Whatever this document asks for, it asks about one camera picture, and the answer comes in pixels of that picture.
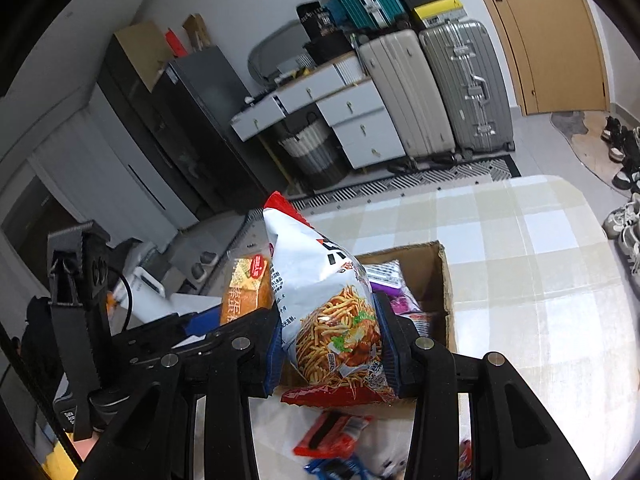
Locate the tan cardboard sheet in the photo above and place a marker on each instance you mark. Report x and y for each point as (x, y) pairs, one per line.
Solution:
(142, 52)

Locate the white cylindrical appliance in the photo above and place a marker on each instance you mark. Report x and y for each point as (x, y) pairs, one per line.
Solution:
(142, 292)

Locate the beige suitcase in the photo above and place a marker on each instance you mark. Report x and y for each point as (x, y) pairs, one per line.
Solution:
(405, 95)

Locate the brown bread cake packet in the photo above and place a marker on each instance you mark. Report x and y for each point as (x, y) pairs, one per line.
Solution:
(247, 290)

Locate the white dresser with drawers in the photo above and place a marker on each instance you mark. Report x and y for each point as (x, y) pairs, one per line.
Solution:
(360, 130)

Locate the large white red snack bag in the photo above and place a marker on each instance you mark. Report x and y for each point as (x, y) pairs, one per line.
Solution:
(430, 322)

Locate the red folded card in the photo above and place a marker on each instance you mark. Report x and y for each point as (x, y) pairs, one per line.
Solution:
(176, 44)

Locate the blue cookie packet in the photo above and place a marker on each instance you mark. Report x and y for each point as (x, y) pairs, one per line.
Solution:
(335, 470)

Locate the woven laundry basket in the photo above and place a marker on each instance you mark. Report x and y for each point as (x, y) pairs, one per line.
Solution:
(315, 152)

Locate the grey brown door mat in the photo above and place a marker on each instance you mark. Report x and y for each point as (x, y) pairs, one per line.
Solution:
(582, 135)

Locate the clear sandwich cracker packet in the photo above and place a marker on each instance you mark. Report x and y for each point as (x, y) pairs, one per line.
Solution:
(387, 455)

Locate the brown cardboard box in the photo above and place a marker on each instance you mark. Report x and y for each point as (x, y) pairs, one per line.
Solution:
(447, 300)

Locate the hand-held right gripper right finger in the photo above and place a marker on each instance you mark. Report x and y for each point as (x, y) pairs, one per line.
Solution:
(387, 355)

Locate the purple grape candy bag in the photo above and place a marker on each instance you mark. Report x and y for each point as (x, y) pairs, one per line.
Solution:
(392, 285)

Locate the red packet with black stripe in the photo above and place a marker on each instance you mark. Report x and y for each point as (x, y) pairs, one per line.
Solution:
(340, 435)

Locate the small red orange packet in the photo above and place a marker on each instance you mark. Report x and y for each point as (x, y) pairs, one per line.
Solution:
(466, 460)

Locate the pile of shoes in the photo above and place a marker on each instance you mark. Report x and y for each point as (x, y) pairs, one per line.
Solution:
(625, 170)

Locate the checked tablecloth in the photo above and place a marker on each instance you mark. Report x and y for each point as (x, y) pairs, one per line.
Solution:
(520, 270)

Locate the grey oval board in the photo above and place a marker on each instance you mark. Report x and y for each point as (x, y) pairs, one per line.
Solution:
(272, 50)

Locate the white wardrobe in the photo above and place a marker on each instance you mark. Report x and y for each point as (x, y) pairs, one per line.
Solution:
(100, 175)

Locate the white noodle snack bag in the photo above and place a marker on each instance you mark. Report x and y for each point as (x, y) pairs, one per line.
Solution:
(320, 285)

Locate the silver suitcase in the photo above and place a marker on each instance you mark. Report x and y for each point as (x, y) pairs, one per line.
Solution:
(467, 85)

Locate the dark grey refrigerator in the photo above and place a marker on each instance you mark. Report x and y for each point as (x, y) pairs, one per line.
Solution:
(210, 125)

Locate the black bag on desk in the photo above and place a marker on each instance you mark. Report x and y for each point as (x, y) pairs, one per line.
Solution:
(330, 49)

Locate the brown cardboard piece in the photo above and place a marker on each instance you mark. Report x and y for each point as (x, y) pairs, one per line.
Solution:
(197, 30)

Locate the grey slipper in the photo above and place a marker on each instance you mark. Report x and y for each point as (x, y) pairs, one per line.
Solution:
(199, 272)
(207, 259)

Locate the wooden door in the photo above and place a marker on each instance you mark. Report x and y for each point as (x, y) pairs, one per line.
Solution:
(545, 35)

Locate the black paper bag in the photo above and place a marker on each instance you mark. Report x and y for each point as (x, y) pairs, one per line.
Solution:
(316, 21)

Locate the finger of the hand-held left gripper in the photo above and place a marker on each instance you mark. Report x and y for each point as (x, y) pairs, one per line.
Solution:
(145, 350)
(202, 323)

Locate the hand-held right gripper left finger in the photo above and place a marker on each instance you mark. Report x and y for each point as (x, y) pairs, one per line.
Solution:
(274, 360)

